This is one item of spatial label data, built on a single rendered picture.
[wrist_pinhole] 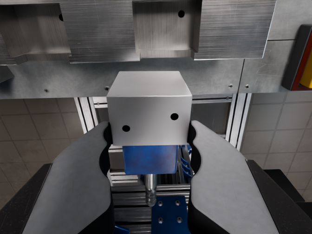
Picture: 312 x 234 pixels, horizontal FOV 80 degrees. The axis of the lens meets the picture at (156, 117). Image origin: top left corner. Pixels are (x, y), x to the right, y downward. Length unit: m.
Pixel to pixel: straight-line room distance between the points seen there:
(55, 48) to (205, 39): 0.14
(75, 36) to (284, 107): 1.34
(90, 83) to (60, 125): 1.12
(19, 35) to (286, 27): 0.29
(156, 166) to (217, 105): 0.85
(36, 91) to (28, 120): 1.16
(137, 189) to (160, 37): 0.45
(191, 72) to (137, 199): 0.38
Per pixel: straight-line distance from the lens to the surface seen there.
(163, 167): 0.16
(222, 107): 1.00
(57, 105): 1.32
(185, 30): 0.20
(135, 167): 0.16
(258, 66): 0.30
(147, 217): 0.52
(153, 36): 0.19
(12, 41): 0.22
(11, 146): 1.69
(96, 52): 0.18
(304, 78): 0.31
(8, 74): 0.33
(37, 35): 0.22
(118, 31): 0.17
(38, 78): 0.31
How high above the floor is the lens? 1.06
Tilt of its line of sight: 61 degrees down
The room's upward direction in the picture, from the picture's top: 180 degrees counter-clockwise
